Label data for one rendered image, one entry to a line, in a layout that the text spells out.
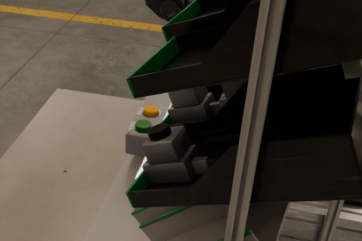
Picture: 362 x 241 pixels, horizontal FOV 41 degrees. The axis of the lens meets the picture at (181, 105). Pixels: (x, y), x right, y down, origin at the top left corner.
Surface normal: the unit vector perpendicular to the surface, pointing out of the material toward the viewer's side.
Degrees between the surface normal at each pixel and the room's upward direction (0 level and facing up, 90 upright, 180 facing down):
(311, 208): 0
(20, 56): 0
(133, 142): 90
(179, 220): 90
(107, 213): 0
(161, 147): 90
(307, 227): 90
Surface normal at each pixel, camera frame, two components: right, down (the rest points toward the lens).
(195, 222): -0.38, 0.47
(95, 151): 0.06, -0.85
